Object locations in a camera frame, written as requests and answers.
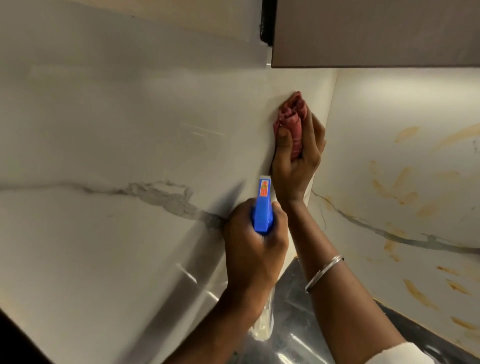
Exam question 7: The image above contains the person's left hand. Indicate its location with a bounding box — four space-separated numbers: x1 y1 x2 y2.
221 198 290 301

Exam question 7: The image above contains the person's right hand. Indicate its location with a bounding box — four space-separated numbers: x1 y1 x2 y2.
271 111 327 205

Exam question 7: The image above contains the pink checked cleaning cloth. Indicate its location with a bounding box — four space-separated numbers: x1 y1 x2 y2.
272 91 309 162

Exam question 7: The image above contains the clear spray bottle blue nozzle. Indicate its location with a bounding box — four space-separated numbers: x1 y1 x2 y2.
249 175 277 342

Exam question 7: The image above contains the person's right forearm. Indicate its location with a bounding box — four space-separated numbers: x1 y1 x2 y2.
286 194 408 364

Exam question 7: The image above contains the person's left forearm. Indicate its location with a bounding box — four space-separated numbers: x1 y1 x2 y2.
161 286 271 364

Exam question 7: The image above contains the silver bangle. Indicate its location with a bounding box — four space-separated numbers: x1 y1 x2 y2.
304 254 345 294

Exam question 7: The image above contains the brown upper cabinet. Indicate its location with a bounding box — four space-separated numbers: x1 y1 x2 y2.
258 0 480 69

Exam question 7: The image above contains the white shirt sleeve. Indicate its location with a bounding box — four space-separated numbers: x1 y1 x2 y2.
369 341 436 364

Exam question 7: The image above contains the black door frame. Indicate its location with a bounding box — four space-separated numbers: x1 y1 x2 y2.
0 307 53 364

